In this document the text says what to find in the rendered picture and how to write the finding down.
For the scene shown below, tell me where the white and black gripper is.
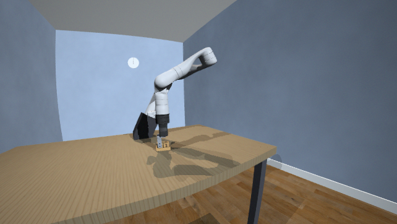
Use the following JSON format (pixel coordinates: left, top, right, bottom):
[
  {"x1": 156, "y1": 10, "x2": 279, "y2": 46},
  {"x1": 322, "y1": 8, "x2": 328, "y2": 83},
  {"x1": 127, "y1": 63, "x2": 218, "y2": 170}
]
[{"x1": 147, "y1": 105, "x2": 169, "y2": 148}]

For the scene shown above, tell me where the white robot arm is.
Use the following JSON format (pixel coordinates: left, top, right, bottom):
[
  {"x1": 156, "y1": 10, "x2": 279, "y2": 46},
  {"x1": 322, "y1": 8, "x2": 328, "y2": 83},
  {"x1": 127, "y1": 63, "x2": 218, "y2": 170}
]
[{"x1": 144, "y1": 47, "x2": 217, "y2": 115}]

